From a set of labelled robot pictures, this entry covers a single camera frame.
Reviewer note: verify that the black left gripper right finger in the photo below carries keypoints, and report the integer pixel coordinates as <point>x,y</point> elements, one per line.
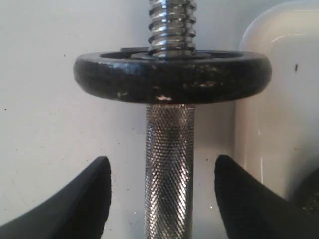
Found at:
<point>250,210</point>

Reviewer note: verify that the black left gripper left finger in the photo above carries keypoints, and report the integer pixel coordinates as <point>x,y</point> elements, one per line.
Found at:
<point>78,211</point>

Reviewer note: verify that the black right weight plate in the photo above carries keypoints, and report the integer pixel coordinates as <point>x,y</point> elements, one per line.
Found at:
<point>206,77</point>

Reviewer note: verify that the white rectangular tray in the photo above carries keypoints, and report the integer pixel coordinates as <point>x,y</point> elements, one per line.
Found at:
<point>277,131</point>

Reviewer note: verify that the chrome threaded dumbbell bar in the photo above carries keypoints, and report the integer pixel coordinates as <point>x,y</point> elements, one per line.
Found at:
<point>170,131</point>

